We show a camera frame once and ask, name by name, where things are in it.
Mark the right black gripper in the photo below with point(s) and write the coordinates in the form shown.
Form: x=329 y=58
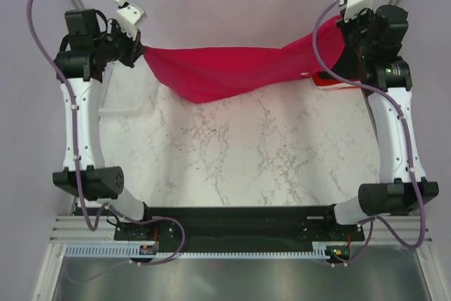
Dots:
x=366 y=14

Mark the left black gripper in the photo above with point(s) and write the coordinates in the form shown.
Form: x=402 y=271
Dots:
x=135 y=48

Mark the crimson red t shirt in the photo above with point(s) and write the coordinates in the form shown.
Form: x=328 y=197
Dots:
x=202 y=75

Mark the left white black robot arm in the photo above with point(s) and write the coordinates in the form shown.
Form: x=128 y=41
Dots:
x=92 y=42

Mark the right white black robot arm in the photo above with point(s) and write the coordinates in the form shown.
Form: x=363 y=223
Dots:
x=375 y=36

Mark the white plastic laundry basket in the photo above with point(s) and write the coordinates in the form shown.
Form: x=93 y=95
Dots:
x=123 y=90

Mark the folded orange t shirt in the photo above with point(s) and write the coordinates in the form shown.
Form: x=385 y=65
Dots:
x=349 y=86

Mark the folded white t shirt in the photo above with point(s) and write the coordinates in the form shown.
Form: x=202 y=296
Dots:
x=329 y=84

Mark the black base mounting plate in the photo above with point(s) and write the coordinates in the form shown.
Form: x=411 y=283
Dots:
x=239 y=229

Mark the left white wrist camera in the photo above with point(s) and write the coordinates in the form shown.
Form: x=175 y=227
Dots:
x=129 y=15

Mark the aluminium front frame rail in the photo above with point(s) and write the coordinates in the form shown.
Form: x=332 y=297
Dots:
x=72 y=229

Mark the white slotted cable duct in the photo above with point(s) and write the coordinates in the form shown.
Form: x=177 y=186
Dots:
x=137 y=251

